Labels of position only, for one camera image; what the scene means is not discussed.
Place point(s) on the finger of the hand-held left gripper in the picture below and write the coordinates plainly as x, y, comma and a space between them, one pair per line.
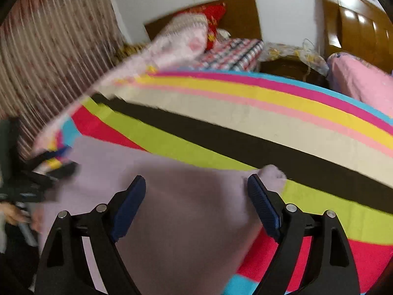
61, 173
56, 153

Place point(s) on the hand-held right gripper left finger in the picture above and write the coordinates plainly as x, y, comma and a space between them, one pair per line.
129, 209

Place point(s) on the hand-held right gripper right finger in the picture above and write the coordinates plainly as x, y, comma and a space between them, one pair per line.
264, 209

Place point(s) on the lilac pants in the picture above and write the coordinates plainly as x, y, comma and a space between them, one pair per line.
190, 221

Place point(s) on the person's left hand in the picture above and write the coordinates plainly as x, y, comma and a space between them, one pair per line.
12, 215

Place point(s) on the rainbow striped bed sheet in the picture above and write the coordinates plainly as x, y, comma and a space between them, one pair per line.
245, 147

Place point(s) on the pink pleated curtain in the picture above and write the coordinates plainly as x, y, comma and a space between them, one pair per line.
61, 37

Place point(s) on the yellow patterned cloth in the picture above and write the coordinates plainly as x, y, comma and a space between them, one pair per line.
130, 50

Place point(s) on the dark wooden nightstand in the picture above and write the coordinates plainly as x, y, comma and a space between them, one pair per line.
285, 71

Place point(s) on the pink floral quilt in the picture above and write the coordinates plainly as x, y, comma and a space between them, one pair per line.
172, 52

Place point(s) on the floral clear plastic cover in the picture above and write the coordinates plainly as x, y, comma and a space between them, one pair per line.
282, 50

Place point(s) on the red plaid bed sheet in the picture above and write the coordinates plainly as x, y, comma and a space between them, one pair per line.
233, 52

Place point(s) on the plain pink blanket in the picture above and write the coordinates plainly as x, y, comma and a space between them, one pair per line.
368, 83

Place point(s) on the grey zigzag patterned blanket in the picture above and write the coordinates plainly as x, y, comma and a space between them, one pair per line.
190, 21

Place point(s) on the dark brown wooden headboard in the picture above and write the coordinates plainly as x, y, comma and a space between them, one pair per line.
242, 15

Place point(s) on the red embroidered pillow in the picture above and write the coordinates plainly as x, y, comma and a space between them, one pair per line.
216, 15

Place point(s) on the glossy light wooden headboard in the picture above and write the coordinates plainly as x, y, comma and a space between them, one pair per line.
353, 27

